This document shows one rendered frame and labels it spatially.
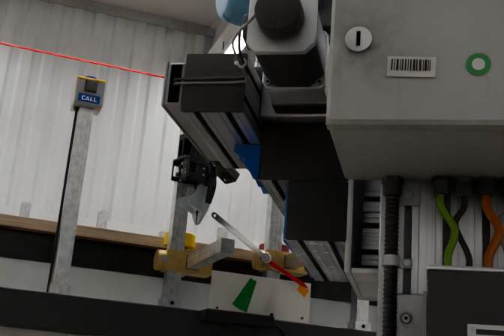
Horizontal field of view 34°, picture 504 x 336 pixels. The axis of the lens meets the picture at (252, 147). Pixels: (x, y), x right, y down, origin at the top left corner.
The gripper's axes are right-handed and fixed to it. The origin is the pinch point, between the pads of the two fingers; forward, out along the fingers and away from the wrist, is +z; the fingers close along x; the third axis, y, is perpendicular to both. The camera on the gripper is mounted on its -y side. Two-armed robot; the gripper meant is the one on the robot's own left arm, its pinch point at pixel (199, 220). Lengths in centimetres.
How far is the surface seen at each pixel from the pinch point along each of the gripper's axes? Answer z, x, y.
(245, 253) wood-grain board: 1.4, -16.1, -27.5
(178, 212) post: -2.5, -7.1, 1.4
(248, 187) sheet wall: -214, -584, -479
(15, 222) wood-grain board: 2.1, -36.7, 29.5
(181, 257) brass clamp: 8.5, -5.9, 0.2
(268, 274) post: 9.4, 1.1, -21.3
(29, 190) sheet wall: -169, -675, -246
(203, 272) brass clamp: 11.3, -3.9, -5.3
